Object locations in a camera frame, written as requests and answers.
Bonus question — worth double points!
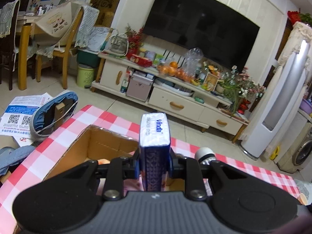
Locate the red vase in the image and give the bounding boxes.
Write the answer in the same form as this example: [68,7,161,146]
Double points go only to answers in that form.
[238,99,250,114]

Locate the blue denim cloth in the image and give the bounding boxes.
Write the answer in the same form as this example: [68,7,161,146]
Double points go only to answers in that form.
[0,146,35,176]

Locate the red checkered tablecloth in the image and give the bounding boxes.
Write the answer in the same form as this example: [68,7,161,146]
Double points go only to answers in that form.
[0,105,303,225]

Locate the cream television cabinet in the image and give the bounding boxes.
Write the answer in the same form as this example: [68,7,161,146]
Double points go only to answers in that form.
[91,52,249,143]

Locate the washing machine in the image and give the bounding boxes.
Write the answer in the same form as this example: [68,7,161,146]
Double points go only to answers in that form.
[278,114,312,173]

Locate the pink storage case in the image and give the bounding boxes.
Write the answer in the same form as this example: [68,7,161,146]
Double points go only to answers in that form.
[126,73,154,103]

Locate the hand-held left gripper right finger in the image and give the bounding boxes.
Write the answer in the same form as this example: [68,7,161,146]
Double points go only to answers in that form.
[168,149,246,200]

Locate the wooden chair lace cover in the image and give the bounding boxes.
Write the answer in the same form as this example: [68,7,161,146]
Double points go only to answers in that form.
[0,0,21,90]
[36,5,100,89]

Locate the blue tissue pack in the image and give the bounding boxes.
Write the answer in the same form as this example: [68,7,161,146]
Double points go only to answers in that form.
[138,112,171,192]

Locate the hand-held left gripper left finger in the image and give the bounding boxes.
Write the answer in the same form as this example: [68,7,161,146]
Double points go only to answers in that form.
[71,151,141,201]

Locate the wooden picture frame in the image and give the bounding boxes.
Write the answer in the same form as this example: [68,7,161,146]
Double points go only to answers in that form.
[203,73,220,92]

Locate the printed paper sheet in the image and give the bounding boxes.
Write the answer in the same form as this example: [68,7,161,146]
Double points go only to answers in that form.
[0,93,53,147]

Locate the potted green plant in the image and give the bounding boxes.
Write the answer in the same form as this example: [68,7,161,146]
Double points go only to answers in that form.
[217,78,244,113]

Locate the white standing air conditioner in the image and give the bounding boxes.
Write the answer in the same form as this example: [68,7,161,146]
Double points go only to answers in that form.
[240,22,312,161]

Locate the pink artificial flowers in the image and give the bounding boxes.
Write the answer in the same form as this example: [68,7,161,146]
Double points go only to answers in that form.
[229,66,266,100]

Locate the green printed cardboard box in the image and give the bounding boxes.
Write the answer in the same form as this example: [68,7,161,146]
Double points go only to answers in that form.
[44,124,139,184]

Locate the blue fabric bag on floor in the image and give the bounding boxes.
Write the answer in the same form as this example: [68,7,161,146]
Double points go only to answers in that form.
[29,90,78,142]

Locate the green storage box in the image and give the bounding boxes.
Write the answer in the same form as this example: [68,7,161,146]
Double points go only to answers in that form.
[77,49,100,67]

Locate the purple basin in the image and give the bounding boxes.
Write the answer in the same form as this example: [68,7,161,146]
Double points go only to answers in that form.
[299,100,312,115]

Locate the green trash bin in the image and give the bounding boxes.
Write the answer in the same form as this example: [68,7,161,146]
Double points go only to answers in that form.
[77,63,95,87]

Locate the glass kettle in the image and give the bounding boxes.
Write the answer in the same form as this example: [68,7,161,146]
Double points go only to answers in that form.
[105,33,128,56]

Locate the white printed paper bag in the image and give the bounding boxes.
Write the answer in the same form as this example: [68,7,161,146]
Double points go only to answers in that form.
[86,27,110,53]

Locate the black television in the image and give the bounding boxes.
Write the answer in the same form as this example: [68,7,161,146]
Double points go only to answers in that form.
[143,0,260,71]

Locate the red berry branches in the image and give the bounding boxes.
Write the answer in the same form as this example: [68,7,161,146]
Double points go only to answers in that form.
[125,23,147,54]

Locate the red flat box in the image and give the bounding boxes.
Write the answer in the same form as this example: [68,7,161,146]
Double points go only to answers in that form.
[130,54,153,67]

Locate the pile of oranges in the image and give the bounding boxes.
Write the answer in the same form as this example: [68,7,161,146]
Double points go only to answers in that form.
[157,61,193,82]

